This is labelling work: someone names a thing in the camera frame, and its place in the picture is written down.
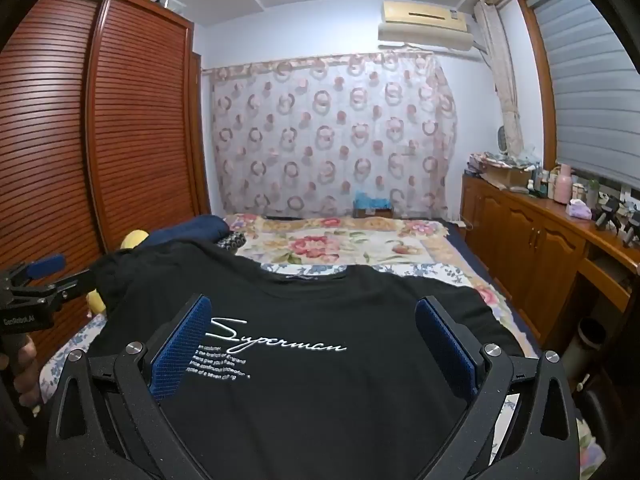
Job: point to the black t-shirt with white script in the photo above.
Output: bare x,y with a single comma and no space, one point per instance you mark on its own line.
300,400

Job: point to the person's left hand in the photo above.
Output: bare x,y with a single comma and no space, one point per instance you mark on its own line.
26,375

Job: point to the small brown cardboard box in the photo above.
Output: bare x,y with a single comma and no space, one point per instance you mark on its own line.
374,213

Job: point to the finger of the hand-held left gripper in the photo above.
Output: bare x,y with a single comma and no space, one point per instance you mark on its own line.
75,286
46,266

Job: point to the long wooden cabinet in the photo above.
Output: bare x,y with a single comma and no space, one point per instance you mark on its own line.
530,240

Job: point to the pink bottle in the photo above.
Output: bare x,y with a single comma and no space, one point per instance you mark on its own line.
564,185

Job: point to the small potted plant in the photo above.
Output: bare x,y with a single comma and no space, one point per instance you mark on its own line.
593,187

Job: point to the colourful fabric pile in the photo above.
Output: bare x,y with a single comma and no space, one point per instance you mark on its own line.
482,162

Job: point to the light blue crumpled cloth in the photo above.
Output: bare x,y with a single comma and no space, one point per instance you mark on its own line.
371,200

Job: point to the open cardboard box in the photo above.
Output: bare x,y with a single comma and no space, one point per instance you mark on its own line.
505,176

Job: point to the wooden window frame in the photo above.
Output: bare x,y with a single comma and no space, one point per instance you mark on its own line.
532,60

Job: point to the sheer circle-print curtain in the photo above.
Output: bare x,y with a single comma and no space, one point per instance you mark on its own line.
325,135

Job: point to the yellow plush toy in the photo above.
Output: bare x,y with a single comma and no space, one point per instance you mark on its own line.
134,239

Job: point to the grey window blind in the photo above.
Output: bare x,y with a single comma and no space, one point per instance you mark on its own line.
590,85

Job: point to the dark teal bottle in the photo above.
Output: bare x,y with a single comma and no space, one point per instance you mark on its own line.
542,186

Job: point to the white blue-floral bed sheet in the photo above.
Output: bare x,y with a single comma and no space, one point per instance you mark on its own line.
440,272

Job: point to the beige tied window curtain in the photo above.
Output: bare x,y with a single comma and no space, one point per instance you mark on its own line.
502,85

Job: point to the purple soft pouch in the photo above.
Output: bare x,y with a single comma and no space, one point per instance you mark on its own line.
580,208

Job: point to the navy folded cloth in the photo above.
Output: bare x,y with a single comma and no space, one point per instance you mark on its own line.
195,230

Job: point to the small white desk fan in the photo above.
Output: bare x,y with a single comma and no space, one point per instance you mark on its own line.
501,141

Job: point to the white box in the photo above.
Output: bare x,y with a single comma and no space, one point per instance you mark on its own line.
172,4

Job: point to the dark circle-patterned folded cloth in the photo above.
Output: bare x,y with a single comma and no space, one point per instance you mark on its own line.
232,242

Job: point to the beige wall air conditioner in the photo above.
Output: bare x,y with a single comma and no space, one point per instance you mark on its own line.
425,25

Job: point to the white cylindrical bin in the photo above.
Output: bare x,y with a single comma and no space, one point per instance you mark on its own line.
590,337

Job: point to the brown louvred wooden wardrobe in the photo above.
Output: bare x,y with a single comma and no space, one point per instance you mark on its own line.
135,110

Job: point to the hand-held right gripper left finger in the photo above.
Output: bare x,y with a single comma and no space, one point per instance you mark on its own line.
180,347

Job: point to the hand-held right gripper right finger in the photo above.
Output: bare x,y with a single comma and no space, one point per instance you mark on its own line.
445,347

